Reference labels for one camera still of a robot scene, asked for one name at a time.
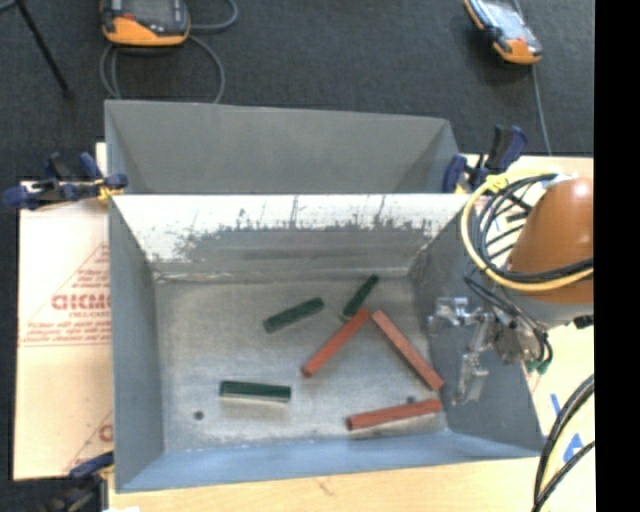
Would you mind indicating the red-brown flat block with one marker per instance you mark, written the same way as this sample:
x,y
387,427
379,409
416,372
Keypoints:
x,y
336,343
395,414
407,350

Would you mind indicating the dark green flat block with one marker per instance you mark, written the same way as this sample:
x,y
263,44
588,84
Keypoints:
x,y
360,297
255,390
294,314

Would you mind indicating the pale board with red print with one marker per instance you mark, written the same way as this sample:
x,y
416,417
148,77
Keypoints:
x,y
60,310

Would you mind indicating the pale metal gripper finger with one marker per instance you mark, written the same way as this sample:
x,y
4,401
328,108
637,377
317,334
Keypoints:
x,y
457,312
472,365

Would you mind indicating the black cylinder on white bracket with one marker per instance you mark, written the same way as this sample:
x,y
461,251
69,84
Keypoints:
x,y
583,321

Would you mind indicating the grey metal bin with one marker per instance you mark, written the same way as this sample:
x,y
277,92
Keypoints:
x,y
240,345

